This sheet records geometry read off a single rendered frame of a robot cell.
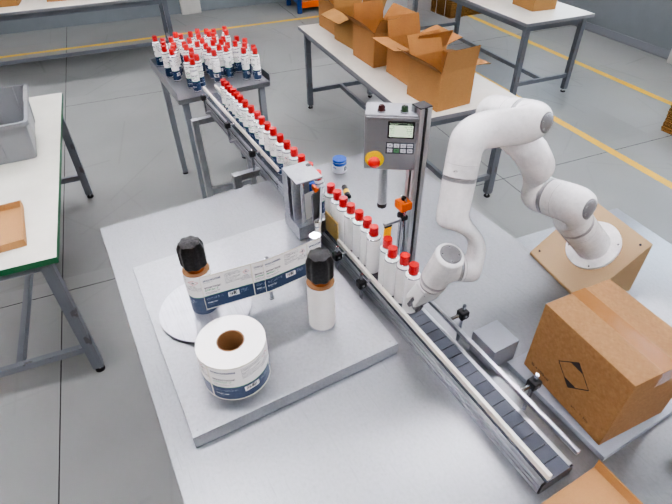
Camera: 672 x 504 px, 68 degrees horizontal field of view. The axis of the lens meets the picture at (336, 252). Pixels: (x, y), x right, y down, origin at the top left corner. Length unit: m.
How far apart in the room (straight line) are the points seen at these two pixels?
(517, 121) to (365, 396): 0.88
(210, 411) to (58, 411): 1.45
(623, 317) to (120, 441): 2.12
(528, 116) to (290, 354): 0.96
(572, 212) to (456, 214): 0.43
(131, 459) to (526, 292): 1.83
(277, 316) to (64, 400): 1.48
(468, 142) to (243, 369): 0.84
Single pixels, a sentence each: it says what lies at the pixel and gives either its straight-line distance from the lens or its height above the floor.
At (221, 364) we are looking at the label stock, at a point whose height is 1.02.
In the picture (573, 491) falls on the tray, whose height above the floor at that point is 0.83.
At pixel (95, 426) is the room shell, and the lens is 2.74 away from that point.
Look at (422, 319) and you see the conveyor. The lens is 1.70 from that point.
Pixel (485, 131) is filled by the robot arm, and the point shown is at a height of 1.55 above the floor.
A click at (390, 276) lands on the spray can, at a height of 0.98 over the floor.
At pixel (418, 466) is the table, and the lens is 1.46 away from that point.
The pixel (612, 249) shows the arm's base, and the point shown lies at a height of 0.99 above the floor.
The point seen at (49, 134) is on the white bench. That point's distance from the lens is 3.45.
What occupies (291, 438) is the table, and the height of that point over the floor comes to 0.83.
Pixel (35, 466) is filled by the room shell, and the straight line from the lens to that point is 2.74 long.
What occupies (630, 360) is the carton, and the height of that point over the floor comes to 1.12.
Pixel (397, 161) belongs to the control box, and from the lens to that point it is 1.63.
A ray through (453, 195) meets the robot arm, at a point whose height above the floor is 1.40.
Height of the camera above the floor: 2.12
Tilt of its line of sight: 40 degrees down
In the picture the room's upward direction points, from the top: 1 degrees counter-clockwise
